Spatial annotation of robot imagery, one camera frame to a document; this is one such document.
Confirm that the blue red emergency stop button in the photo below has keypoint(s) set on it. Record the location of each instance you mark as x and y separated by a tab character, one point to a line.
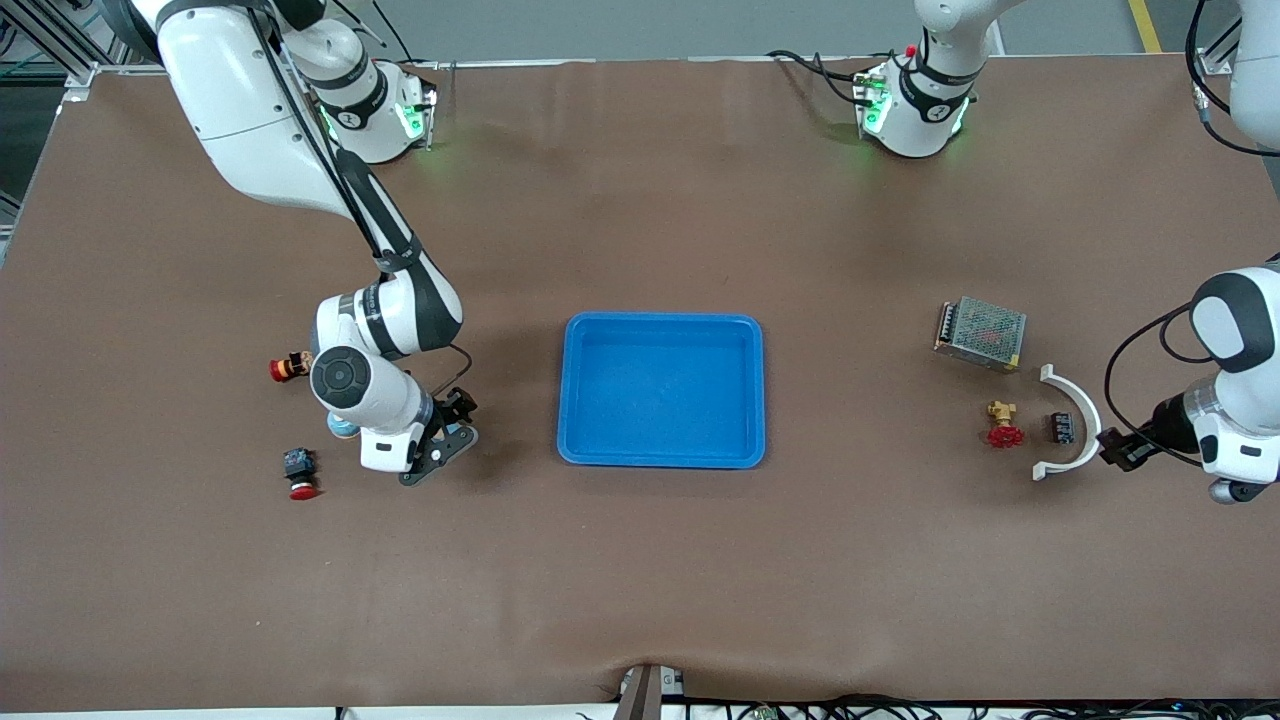
300	468

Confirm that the blue plastic tray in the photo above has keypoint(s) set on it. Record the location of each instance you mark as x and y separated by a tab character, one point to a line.
660	390

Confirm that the brown table mat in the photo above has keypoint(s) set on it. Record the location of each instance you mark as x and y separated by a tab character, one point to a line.
640	580

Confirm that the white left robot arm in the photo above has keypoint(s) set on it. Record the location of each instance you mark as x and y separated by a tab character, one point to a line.
925	110

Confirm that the blue bell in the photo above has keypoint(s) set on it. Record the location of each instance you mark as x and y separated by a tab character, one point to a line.
340	431

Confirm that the brass valve red handwheel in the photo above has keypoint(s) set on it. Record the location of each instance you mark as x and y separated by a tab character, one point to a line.
1004	436

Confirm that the white curved plastic bracket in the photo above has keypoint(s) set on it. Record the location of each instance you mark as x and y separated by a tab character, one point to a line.
1090	410

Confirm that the dark brown relay block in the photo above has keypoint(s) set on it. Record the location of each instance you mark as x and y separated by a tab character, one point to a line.
1122	456

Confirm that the small black terminal block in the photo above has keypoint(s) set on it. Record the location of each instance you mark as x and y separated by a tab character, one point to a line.
1061	428

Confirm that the orange red push button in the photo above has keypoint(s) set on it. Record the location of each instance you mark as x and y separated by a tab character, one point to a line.
283	369

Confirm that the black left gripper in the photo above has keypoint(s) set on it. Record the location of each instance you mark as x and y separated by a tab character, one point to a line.
1166	420

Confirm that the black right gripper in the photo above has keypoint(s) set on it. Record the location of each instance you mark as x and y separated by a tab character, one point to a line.
458	405

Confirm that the aluminium frame profile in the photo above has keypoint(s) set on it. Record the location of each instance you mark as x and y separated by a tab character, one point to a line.
1215	62
80	75

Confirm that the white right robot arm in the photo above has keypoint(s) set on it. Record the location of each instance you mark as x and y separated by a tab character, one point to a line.
240	110

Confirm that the metal mesh power supply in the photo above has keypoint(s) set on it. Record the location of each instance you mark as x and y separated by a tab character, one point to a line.
985	335

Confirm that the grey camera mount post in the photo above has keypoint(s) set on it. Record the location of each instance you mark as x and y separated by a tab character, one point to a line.
645	695

